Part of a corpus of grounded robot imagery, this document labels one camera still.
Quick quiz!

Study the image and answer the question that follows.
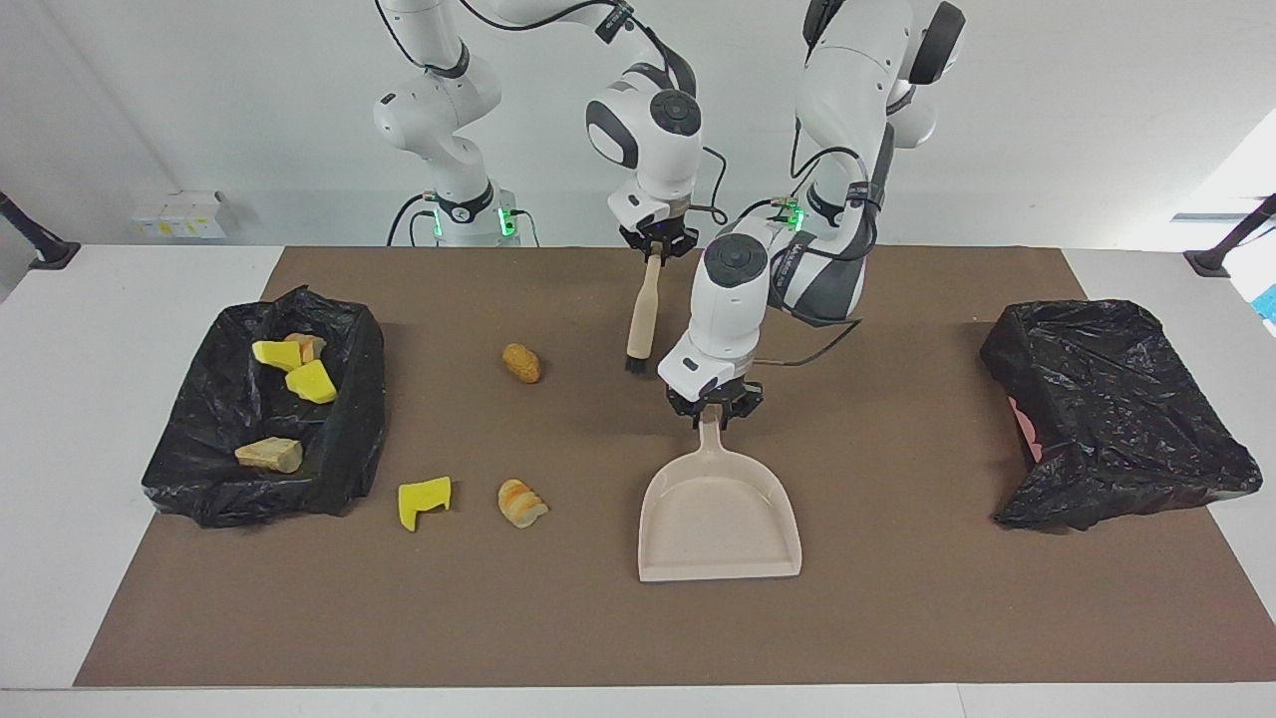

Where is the beige handled black brush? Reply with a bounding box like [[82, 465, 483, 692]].
[[625, 254, 665, 377]]

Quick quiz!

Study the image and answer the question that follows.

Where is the beige plastic dustpan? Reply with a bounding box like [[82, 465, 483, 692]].
[[638, 404, 803, 584]]

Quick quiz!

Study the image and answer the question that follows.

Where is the notched yellow sponge piece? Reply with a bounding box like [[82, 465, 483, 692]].
[[398, 476, 453, 534]]

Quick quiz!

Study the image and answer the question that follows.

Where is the pale croissant piece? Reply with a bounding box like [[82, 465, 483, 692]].
[[234, 436, 304, 475]]

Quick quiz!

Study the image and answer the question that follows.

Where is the pink plastic bin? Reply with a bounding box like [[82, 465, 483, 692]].
[[1007, 396, 1044, 464]]

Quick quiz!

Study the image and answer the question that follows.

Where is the black trash bag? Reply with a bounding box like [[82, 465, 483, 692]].
[[142, 285, 388, 530], [980, 298, 1264, 533]]

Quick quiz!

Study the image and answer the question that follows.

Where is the brown table mat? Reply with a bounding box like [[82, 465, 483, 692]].
[[75, 246, 1276, 689]]

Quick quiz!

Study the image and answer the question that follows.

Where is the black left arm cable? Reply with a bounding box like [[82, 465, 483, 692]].
[[750, 60, 883, 368]]

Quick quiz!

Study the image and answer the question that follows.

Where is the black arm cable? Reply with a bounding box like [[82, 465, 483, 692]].
[[377, 0, 729, 225], [750, 60, 883, 368]]

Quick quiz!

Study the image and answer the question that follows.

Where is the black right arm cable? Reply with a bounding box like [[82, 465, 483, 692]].
[[377, 0, 729, 225]]

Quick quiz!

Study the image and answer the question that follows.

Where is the black base cable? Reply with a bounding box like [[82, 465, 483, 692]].
[[387, 192, 440, 247], [733, 194, 798, 250]]

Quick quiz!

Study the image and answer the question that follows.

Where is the white wall outlet box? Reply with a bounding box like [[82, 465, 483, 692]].
[[131, 189, 229, 241]]

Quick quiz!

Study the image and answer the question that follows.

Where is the black camera stand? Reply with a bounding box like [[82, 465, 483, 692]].
[[1183, 193, 1276, 279], [0, 191, 82, 271]]

